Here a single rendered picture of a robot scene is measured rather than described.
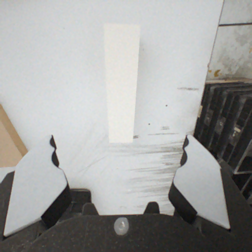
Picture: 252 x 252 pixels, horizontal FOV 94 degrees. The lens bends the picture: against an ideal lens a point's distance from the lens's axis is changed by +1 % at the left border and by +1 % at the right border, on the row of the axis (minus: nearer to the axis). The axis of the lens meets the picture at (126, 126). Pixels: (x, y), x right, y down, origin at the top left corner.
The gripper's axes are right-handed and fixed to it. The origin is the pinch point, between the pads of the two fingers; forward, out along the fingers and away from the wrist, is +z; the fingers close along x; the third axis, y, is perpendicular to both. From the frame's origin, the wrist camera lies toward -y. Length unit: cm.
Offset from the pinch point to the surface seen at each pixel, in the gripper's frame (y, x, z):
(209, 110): 21, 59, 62
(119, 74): -4.2, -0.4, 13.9
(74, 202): 38.7, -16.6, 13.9
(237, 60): -10, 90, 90
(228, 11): -37, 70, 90
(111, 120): 5.6, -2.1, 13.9
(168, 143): 16.7, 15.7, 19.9
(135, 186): 38.8, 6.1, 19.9
